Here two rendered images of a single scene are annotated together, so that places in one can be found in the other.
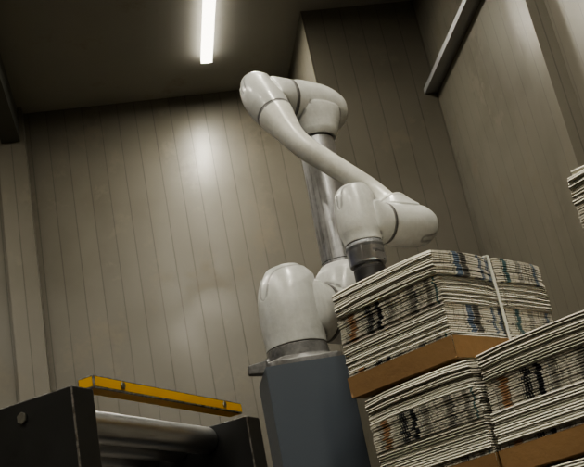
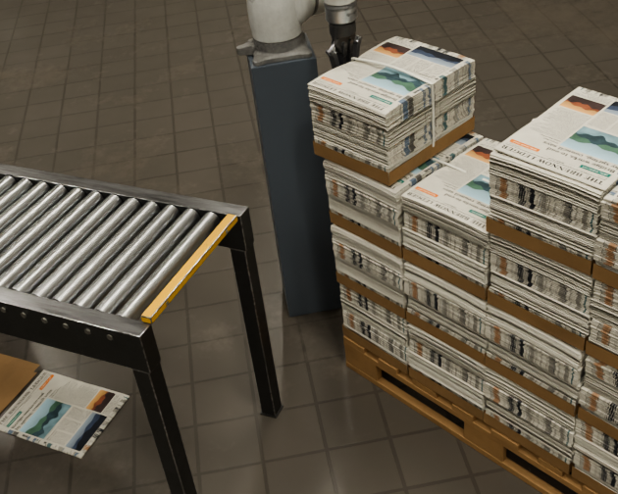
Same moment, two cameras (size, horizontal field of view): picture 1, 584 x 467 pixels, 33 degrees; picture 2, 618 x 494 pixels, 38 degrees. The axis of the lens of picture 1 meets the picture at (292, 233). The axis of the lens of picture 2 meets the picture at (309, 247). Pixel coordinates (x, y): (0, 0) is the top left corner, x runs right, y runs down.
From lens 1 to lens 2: 172 cm
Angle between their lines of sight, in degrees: 58
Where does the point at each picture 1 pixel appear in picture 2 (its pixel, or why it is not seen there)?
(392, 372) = (344, 162)
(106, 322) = not seen: outside the picture
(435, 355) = (375, 174)
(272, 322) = (258, 24)
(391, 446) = (336, 194)
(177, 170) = not seen: outside the picture
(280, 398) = (262, 91)
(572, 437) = (445, 272)
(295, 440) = (271, 120)
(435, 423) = (367, 207)
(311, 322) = (289, 27)
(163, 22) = not seen: outside the picture
